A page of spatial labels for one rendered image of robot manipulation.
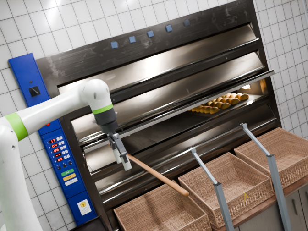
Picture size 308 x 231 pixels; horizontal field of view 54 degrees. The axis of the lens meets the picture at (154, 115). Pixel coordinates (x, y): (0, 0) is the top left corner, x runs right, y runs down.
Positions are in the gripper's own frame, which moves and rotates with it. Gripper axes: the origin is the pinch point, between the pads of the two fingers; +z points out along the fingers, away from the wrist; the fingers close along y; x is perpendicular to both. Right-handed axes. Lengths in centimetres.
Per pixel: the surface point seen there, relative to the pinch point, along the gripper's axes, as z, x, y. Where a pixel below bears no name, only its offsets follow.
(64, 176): 20, -27, -92
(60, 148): 0, -22, -92
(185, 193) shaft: 28.6, 24.3, -1.9
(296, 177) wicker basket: 89, 136, -49
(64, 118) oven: -19, -12, -95
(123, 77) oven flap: -32, 40, -95
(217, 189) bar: 56, 59, -37
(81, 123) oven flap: -10, -2, -96
